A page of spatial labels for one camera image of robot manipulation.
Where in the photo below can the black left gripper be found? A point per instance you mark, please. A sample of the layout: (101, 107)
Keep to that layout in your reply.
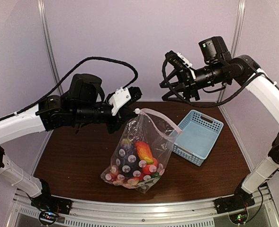
(124, 112)

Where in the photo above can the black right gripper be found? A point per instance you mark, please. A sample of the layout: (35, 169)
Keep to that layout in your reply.
(189, 81)

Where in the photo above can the orange red pepper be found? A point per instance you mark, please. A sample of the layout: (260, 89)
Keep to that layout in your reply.
(144, 152)

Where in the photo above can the dark purple eggplant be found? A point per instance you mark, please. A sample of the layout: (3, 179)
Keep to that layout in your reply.
(126, 158)

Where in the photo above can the clear zip top bag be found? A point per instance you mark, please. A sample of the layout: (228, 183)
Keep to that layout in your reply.
(159, 132)

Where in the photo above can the red peach bunch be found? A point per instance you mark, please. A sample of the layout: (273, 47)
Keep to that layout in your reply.
(115, 177)

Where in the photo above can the red tomato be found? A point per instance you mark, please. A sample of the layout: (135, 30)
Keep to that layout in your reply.
(150, 169)

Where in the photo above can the green bell pepper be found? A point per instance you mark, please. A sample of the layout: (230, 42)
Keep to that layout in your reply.
(155, 175)

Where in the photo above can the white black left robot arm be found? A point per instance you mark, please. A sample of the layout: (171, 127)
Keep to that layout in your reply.
(84, 103)

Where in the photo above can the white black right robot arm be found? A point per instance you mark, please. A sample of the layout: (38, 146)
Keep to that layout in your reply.
(249, 75)

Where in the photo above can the light blue plastic basket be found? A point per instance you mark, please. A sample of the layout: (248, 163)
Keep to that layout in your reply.
(199, 134)

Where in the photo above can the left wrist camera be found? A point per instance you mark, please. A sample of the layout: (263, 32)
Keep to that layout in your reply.
(123, 96)

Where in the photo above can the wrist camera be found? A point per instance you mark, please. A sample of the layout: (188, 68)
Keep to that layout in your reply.
(123, 96)
(177, 60)

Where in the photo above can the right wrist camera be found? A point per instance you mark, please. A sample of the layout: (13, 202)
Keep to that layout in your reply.
(177, 60)

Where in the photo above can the right aluminium frame post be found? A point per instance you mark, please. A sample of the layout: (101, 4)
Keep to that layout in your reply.
(238, 28)

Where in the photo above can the aluminium frame post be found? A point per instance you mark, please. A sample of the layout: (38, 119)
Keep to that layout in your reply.
(47, 40)
(238, 28)

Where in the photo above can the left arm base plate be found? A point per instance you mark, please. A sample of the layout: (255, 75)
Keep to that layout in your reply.
(54, 204)

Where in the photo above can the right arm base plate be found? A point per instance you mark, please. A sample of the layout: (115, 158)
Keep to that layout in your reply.
(233, 203)

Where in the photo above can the front aluminium rail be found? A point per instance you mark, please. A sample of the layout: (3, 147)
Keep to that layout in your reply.
(197, 213)

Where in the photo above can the left aluminium frame post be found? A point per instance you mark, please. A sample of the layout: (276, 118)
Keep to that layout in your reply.
(47, 40)

